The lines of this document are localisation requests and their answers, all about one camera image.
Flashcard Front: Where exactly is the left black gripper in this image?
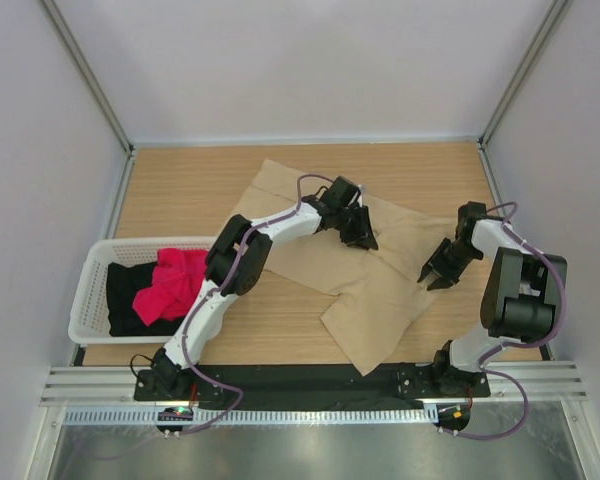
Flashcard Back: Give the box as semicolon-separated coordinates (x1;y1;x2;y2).
334;204;379;252

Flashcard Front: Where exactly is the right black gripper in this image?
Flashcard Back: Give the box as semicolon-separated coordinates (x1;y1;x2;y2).
420;238;482;290

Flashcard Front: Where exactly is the beige t shirt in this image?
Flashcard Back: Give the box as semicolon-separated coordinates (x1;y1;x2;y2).
232;158;456;377

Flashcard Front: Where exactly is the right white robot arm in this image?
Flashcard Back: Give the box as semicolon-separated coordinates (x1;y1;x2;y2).
418;215;568;396

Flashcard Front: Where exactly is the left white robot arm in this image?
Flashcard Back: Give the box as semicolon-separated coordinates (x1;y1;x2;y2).
145;195;378;400

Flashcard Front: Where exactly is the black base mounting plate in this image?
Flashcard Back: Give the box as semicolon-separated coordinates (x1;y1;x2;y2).
133;363;490;412

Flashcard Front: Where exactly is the pink t shirt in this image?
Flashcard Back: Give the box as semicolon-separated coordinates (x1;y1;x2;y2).
132;248;207;327

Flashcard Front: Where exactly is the black t shirt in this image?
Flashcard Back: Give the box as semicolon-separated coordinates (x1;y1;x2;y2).
106;262;183;337

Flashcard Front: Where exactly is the white plastic laundry basket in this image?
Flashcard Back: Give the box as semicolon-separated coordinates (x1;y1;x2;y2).
68;236;215;346

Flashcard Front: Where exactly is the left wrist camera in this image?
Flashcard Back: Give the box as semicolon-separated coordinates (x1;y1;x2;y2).
319;176;365;210

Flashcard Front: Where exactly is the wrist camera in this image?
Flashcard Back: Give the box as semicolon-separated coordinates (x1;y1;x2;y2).
319;176;365;210
455;201;487;238

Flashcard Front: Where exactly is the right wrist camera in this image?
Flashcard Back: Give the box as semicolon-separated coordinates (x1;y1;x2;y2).
455;201;487;238

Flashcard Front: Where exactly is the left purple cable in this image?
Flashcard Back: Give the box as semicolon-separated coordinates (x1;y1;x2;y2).
94;172;339;461

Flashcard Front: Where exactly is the purple cable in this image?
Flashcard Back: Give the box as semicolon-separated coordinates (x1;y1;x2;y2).
94;172;339;461
449;201;568;441

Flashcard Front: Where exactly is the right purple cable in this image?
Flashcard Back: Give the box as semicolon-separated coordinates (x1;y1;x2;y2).
449;201;568;441

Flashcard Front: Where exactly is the aluminium front rail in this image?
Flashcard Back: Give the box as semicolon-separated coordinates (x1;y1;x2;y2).
40;361;588;406

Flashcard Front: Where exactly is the white slotted cable duct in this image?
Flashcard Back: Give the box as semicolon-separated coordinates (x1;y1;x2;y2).
63;405;438;428

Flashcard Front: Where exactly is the right aluminium frame post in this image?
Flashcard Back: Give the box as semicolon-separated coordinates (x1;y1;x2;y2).
478;0;573;151

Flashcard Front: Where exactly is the aluminium frame post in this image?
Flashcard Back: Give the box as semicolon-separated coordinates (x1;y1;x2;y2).
478;0;573;151
38;0;134;156

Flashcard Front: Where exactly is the left aluminium frame post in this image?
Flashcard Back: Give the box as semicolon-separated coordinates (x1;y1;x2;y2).
38;0;134;156

